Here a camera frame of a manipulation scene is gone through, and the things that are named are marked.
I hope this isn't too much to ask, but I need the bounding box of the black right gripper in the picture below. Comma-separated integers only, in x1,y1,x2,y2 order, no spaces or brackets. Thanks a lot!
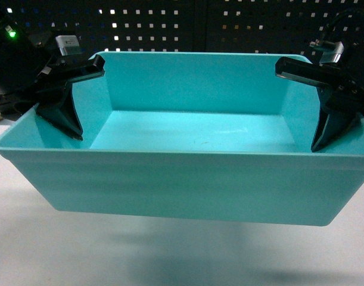
275,57,364,153

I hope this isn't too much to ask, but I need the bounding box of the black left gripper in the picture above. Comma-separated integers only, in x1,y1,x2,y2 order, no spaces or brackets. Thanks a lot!
17,55,105,141

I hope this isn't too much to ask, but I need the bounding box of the turquoise plastic bin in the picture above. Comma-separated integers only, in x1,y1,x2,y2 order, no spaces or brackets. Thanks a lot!
0,52,364,226

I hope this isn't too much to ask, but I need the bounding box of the black perforated panel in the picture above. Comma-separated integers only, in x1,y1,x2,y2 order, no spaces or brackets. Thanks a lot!
0,0,364,57

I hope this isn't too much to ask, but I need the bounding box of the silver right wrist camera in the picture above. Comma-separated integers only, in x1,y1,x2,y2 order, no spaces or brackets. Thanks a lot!
309,39,345,64

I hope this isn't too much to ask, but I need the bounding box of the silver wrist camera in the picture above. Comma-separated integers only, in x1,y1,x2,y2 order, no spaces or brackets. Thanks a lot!
309,39,345,64
55,35,82,56

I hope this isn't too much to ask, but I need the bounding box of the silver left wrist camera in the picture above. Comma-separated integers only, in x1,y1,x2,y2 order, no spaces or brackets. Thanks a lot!
55,35,82,56

